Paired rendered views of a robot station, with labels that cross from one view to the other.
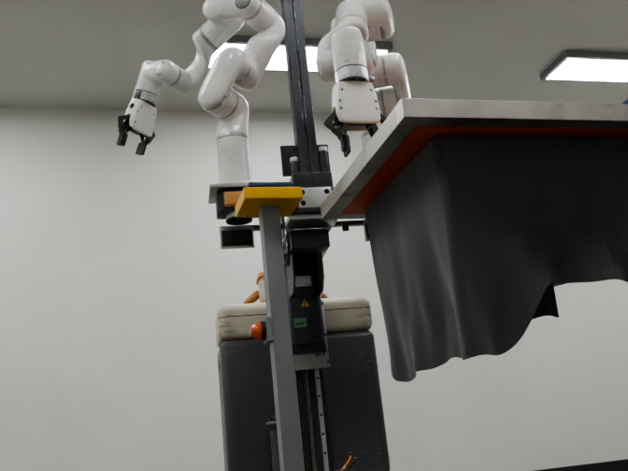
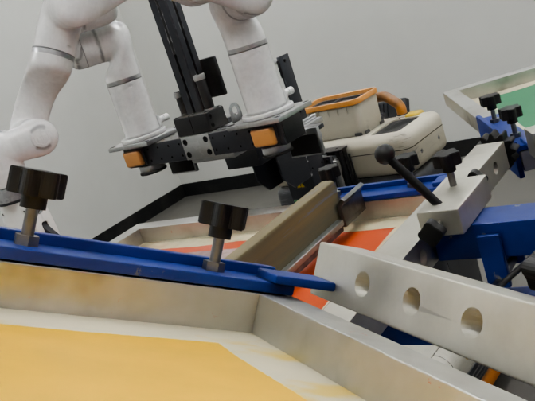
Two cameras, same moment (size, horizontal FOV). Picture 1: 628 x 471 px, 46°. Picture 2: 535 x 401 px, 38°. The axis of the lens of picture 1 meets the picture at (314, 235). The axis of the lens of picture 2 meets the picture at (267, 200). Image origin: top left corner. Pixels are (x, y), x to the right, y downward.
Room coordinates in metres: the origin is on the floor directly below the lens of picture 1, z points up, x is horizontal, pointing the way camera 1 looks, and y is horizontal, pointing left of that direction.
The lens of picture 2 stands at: (0.98, -1.61, 1.40)
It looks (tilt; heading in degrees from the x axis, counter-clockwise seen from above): 15 degrees down; 53
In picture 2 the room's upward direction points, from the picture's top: 18 degrees counter-clockwise
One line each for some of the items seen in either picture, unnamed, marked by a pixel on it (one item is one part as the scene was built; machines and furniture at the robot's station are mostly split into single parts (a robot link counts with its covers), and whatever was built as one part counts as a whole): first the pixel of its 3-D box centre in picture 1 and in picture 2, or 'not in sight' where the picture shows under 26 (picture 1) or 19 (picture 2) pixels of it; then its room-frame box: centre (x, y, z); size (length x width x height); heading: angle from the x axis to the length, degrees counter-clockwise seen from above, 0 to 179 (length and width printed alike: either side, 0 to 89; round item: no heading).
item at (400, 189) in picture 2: not in sight; (377, 204); (1.96, -0.64, 0.98); 0.30 x 0.05 x 0.07; 106
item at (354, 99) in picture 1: (354, 103); (25, 219); (1.52, -0.12, 1.13); 0.10 x 0.08 x 0.11; 106
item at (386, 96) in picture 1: (377, 113); (239, 13); (2.11, -0.23, 1.37); 0.13 x 0.10 x 0.16; 80
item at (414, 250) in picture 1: (413, 272); not in sight; (1.54, -0.20, 0.74); 0.45 x 0.03 x 0.43; 16
